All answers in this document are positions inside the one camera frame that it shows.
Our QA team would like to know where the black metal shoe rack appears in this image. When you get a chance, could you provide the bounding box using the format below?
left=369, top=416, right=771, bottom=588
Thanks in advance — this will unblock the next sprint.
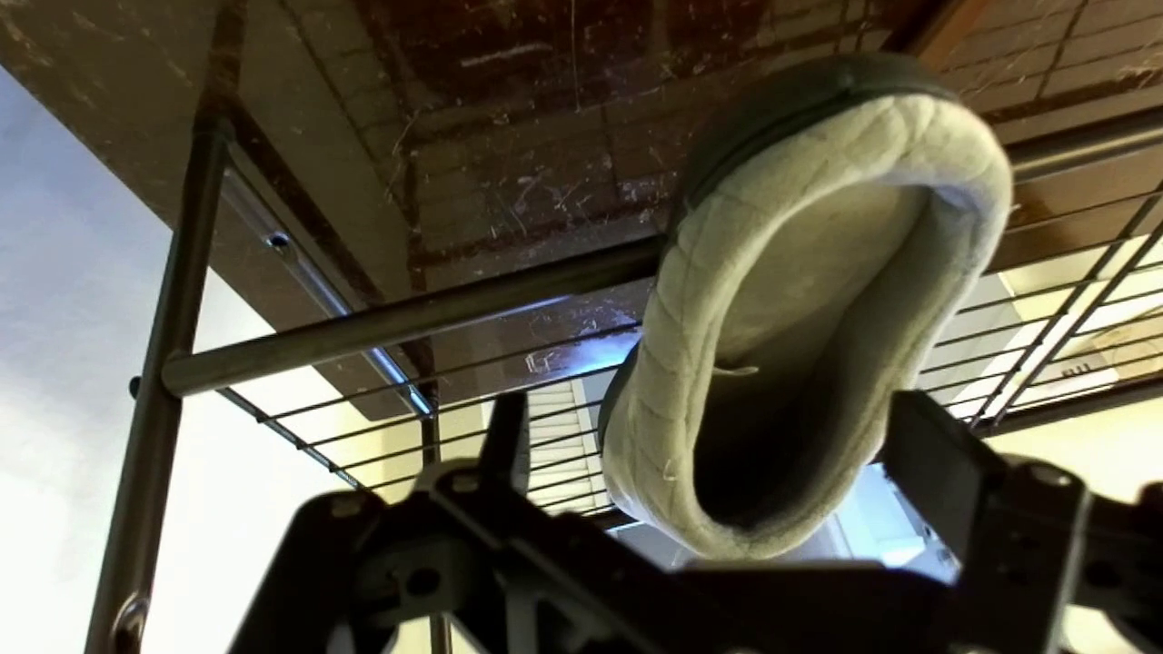
left=88, top=0, right=1163, bottom=654

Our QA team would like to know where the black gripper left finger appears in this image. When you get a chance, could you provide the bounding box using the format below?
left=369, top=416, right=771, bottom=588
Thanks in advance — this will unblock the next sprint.
left=227, top=389, right=683, bottom=654

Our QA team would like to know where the dark wooden dresser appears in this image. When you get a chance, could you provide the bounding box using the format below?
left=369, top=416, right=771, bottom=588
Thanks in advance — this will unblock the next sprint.
left=0, top=0, right=1163, bottom=399

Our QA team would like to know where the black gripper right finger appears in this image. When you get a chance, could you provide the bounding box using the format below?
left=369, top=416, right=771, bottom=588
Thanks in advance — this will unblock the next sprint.
left=881, top=391, right=1163, bottom=654

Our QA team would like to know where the grey slipper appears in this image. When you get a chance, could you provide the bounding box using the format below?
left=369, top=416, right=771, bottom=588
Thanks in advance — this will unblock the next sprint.
left=599, top=54, right=1012, bottom=559

